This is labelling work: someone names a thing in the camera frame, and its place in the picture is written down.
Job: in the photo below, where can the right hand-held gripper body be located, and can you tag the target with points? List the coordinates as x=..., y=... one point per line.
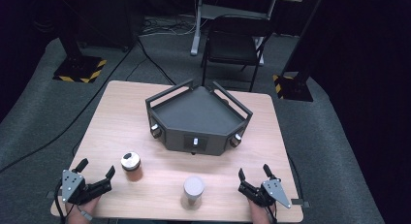
x=274, y=191

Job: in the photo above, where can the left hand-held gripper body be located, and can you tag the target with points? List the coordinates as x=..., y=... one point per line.
x=72, y=185

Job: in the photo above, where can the orange jar with silver lid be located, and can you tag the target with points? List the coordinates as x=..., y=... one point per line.
x=131, y=164

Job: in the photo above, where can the clear jar with white lid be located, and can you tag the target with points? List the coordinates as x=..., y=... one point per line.
x=193, y=190

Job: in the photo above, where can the black corner shelf rack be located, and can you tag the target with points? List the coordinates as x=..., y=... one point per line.
x=197, y=114

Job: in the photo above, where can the person's left hand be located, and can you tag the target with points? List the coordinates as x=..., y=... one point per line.
x=85, y=206

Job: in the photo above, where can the person's right hand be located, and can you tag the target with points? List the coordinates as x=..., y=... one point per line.
x=258, y=212

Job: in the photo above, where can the grey tape strip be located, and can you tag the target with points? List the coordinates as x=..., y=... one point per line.
x=300, y=203
x=49, y=195

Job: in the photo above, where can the black stand with striped base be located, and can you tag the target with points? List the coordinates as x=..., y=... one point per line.
x=79, y=69
x=295, y=86

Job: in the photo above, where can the black folding chair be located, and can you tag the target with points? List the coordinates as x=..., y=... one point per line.
x=234, y=43

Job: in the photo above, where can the dark box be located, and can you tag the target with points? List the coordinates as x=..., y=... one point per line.
x=106, y=23

